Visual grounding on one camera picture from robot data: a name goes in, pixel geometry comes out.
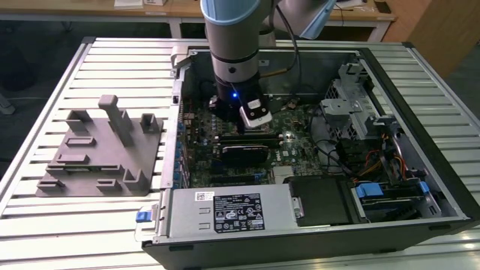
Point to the silver chipset heatsink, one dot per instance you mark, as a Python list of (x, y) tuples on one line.
[(283, 173)]

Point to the wooden cabinet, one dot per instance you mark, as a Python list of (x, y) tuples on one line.
[(443, 28)]

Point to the green motherboard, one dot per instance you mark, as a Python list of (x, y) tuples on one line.
[(296, 140)]

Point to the black graphics card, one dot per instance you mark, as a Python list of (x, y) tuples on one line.
[(243, 154)]

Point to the grey parts rack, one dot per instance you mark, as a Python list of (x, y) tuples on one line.
[(108, 168)]

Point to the black RAM stick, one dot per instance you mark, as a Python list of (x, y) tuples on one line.
[(250, 143)]

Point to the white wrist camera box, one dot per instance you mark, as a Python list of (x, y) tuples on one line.
[(255, 114)]

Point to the black plastic shroud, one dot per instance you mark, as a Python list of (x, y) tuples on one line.
[(323, 199)]

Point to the blue plastic clip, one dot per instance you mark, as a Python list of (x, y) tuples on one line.
[(424, 188)]

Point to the silver power supply unit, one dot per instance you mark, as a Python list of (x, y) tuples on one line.
[(187, 213)]

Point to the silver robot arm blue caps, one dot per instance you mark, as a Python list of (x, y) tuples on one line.
[(232, 36)]

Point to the hard disk in blue carrier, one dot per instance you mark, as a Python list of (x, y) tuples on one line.
[(370, 191)]

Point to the blue release latch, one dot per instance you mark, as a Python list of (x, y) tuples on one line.
[(142, 217)]

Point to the black PC case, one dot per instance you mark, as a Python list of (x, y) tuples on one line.
[(263, 249)]

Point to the white box black print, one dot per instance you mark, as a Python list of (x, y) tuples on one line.
[(155, 2)]

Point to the small black device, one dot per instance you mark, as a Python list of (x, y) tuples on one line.
[(383, 7)]

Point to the metal drive cage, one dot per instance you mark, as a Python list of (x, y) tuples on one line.
[(338, 109)]

